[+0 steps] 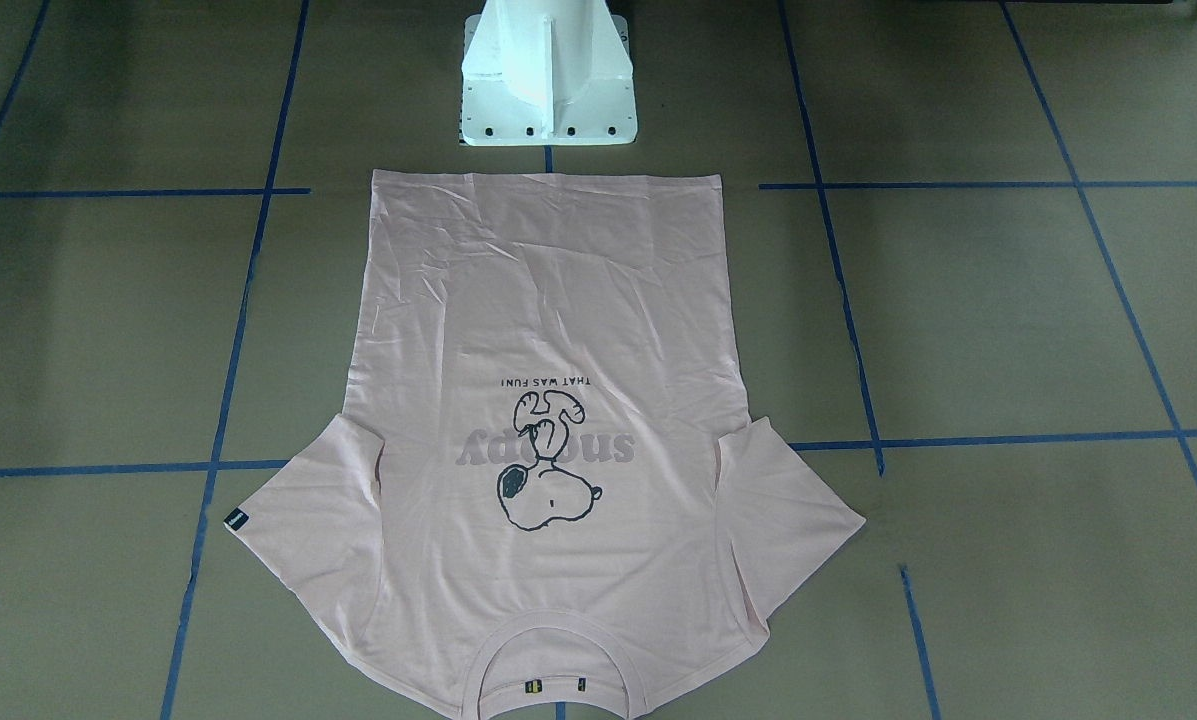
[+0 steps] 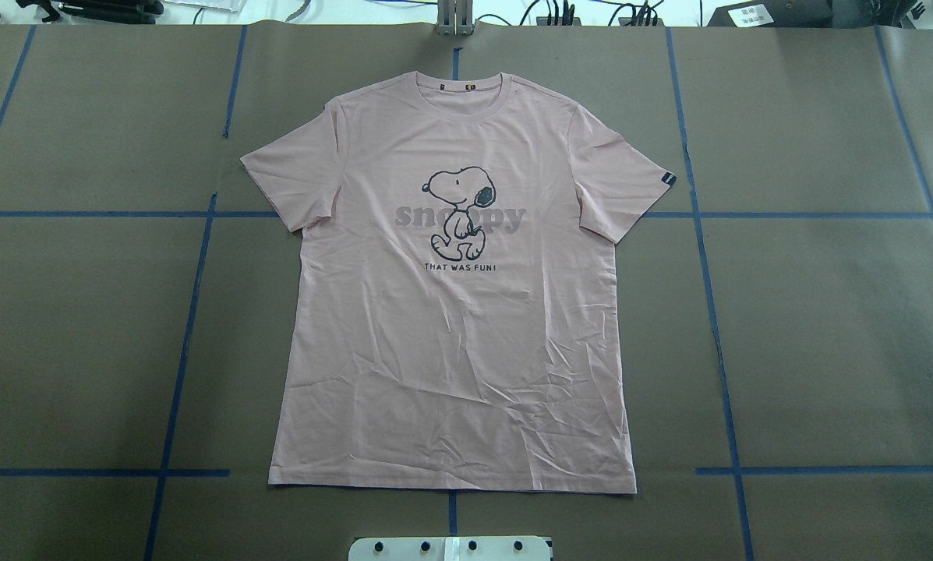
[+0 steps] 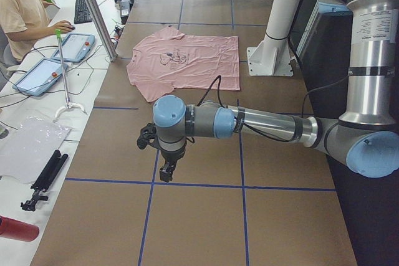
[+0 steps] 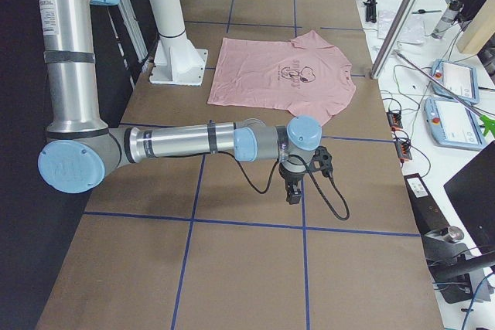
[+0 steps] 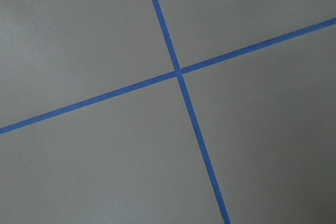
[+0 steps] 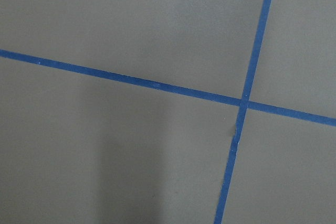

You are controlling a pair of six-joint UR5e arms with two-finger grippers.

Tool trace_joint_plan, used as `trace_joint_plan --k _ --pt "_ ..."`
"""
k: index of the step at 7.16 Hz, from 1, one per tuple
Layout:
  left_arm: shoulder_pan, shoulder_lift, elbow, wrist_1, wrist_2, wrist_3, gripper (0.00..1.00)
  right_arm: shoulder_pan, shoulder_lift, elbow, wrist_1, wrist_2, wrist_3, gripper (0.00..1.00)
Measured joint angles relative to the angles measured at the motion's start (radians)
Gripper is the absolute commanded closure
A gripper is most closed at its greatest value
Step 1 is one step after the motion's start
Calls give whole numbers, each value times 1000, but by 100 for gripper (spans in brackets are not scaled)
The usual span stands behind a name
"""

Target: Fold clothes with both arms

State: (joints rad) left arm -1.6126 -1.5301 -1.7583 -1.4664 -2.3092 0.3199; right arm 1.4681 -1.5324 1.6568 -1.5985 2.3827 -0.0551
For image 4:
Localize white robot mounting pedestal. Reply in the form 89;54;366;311
149;0;208;87

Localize black box device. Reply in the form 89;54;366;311
404;173;481;304

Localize teach pendant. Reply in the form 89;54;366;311
424;97;486;151
431;59;480;104

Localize metal reacher grabber tool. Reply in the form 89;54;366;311
392;49;494;136

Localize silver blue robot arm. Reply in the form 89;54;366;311
38;0;331;204

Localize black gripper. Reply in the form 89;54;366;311
278;158;306;205

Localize far teach pendant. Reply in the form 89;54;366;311
431;59;480;104

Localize pink printed t-shirt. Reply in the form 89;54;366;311
208;31;356;124

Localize orange black connector block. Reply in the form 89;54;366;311
386;110;403;131

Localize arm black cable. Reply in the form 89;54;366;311
231;145;352;221

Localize black folded tripod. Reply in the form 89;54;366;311
364;0;377;23

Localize black monitor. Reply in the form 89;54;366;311
444;142;494;253

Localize clear plastic bag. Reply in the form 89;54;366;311
376;9;427;46

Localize near teach pendant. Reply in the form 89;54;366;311
424;97;486;151

